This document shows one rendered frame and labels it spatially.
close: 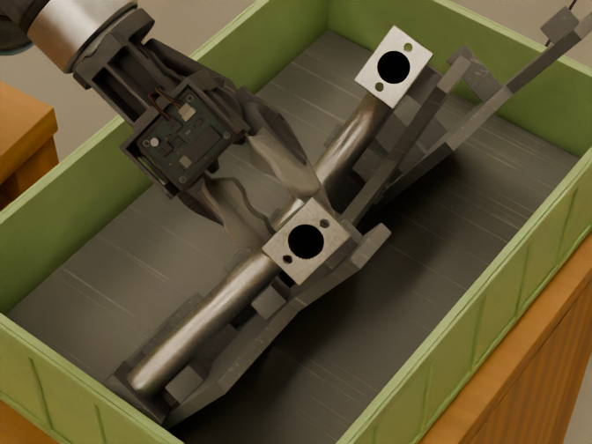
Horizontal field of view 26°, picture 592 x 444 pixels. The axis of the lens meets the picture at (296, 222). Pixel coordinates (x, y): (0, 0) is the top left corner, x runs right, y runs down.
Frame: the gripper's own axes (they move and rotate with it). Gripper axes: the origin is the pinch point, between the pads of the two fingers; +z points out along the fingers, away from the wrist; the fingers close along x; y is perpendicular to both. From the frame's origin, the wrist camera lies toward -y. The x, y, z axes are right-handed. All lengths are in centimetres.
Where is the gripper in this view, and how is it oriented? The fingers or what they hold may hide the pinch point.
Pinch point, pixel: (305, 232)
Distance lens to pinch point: 96.0
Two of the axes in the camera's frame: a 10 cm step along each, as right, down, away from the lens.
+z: 7.0, 7.1, 0.6
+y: -1.3, 2.0, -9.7
